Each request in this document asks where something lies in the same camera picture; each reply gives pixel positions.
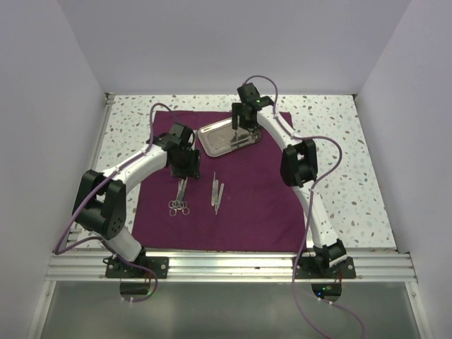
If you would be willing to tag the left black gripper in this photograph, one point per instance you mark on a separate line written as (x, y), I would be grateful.
(192, 169)

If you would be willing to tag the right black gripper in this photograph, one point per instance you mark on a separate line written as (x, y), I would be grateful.
(238, 109)

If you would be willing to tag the steel tweezers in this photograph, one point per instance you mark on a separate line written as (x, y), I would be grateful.
(255, 135)

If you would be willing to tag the stainless steel instrument tray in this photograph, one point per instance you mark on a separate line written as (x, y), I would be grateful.
(220, 138)

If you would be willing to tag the steel spatula handle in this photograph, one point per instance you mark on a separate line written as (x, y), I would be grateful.
(215, 190)

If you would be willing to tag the steel surgical scissors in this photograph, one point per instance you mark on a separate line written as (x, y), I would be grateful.
(179, 203)

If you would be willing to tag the steel scalpel handle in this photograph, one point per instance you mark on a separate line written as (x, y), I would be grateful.
(219, 197)
(214, 178)

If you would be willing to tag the steel hemostat forceps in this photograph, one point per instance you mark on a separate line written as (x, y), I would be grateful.
(184, 212)

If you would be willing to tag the purple surgical cloth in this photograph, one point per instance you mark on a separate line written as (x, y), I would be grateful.
(257, 211)

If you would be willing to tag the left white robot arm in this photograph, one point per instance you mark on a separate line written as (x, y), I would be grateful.
(100, 205)

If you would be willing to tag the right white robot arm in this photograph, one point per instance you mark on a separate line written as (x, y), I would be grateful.
(298, 169)

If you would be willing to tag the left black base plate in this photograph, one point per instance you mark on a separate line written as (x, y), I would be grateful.
(119, 270)

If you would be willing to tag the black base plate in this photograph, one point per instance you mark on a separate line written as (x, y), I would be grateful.
(307, 268)
(119, 270)

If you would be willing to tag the aluminium mounting rail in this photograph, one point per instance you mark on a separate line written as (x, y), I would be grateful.
(236, 267)

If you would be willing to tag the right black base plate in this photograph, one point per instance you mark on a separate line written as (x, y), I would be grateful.
(307, 268)

